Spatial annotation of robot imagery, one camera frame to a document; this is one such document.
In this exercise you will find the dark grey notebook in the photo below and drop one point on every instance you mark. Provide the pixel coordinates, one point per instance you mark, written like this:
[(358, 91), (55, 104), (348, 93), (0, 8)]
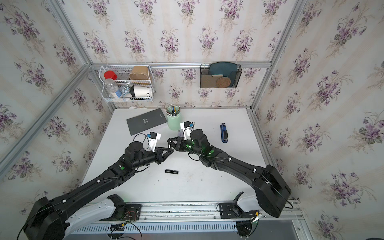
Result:
[(146, 121)]

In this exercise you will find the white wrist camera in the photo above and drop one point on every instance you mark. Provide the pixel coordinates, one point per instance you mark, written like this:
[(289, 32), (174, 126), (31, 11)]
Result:
[(187, 127), (153, 138)]

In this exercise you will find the red lidded jar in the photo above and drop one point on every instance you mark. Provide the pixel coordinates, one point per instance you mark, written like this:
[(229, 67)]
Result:
[(110, 75)]

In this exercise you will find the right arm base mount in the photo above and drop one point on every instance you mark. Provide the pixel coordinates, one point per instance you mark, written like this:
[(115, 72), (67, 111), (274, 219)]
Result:
[(244, 206)]

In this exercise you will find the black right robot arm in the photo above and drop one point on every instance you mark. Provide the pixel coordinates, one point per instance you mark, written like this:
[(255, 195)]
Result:
[(272, 191)]

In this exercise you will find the white wire wall basket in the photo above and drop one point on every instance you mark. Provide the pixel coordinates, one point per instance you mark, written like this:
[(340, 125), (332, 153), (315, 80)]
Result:
[(124, 83)]

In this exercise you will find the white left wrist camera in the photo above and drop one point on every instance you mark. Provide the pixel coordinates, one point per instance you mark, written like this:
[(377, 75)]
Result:
[(153, 138)]

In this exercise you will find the white cylindrical speaker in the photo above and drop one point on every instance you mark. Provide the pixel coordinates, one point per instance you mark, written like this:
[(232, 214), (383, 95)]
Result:
[(141, 92)]

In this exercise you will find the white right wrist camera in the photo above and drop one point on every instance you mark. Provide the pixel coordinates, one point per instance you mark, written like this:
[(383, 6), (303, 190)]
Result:
[(187, 127)]

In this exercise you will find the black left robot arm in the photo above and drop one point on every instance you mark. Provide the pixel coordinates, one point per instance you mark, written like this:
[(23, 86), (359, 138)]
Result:
[(57, 218)]

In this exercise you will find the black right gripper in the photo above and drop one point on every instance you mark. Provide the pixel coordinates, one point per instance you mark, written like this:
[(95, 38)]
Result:
[(178, 145)]

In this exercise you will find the mint green pen cup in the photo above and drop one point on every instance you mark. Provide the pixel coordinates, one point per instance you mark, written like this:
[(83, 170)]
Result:
[(174, 122)]

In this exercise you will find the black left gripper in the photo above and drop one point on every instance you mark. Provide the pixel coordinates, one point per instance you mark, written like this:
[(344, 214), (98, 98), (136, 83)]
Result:
[(159, 156)]

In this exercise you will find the pens in cup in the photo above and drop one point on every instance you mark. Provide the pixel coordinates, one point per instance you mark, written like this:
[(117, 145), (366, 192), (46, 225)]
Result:
[(173, 111)]

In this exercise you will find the clear acrylic lipstick organizer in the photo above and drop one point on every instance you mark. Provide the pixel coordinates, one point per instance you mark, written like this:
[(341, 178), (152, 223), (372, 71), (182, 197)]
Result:
[(181, 134)]

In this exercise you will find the black mesh wall organizer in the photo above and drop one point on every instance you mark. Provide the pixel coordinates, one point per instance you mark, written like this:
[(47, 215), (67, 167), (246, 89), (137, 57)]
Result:
[(209, 81)]

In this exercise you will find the aluminium front rail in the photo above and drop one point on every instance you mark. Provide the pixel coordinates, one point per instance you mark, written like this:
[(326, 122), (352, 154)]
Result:
[(200, 212)]

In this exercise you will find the clear plastic bottle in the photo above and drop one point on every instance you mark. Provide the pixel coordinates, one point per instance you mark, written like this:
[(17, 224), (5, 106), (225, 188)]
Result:
[(113, 88)]

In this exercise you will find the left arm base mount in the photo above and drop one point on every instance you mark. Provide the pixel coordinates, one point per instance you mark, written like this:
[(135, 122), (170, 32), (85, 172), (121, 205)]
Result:
[(123, 211)]

